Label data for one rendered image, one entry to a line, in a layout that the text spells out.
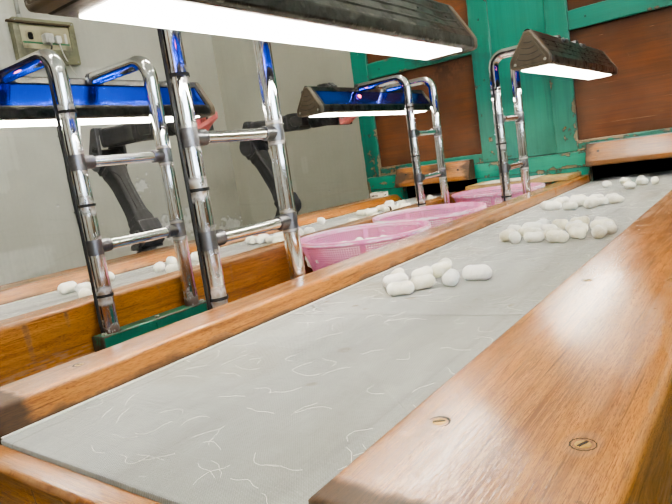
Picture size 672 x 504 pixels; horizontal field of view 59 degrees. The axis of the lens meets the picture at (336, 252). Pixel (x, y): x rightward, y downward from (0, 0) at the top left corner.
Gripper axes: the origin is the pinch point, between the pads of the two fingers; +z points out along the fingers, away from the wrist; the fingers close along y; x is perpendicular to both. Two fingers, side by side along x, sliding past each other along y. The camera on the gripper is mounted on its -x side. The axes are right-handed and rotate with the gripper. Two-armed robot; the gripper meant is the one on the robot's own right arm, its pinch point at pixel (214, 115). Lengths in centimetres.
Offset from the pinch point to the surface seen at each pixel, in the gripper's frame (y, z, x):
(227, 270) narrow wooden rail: -29, 31, 31
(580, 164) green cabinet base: 98, 56, 25
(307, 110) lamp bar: 18.9, 13.4, 1.1
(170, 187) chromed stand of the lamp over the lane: -40, 33, 15
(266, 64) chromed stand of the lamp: -39, 57, 0
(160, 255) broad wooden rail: -16.9, -7.1, 31.2
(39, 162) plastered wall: 51, -197, -2
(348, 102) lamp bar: 32.6, 16.4, -0.3
